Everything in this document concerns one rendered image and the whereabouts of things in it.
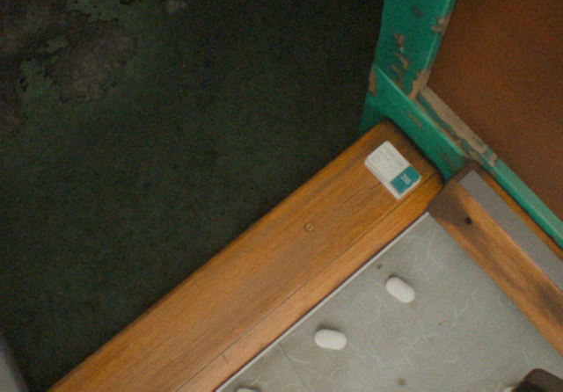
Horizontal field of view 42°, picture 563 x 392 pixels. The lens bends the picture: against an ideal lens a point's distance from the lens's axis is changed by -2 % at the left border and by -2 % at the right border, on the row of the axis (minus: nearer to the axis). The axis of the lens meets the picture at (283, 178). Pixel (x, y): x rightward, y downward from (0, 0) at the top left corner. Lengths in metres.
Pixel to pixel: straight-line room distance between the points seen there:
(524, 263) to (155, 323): 0.41
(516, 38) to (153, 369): 0.51
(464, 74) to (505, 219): 0.16
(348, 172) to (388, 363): 0.23
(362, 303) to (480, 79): 0.30
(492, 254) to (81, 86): 1.26
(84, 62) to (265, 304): 1.15
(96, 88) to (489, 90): 1.27
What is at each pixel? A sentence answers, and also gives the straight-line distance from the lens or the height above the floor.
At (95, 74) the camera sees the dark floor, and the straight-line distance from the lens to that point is 1.86.
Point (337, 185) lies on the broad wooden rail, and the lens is 0.88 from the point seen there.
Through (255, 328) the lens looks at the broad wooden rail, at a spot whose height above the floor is 0.76.
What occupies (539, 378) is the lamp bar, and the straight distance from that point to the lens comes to 0.56.
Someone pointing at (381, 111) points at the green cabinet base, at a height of 0.75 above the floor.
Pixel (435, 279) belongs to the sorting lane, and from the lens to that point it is 0.89.
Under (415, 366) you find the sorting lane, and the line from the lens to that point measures 0.87.
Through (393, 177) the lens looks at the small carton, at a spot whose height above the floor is 0.79.
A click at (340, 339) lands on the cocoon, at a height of 0.76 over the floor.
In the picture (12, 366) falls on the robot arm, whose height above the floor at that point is 1.02.
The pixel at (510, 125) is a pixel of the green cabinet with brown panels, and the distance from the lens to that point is 0.74.
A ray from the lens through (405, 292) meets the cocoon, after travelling 0.86.
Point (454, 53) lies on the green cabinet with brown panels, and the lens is 0.73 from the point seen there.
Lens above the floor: 1.60
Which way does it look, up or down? 71 degrees down
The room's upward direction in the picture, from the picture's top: 4 degrees counter-clockwise
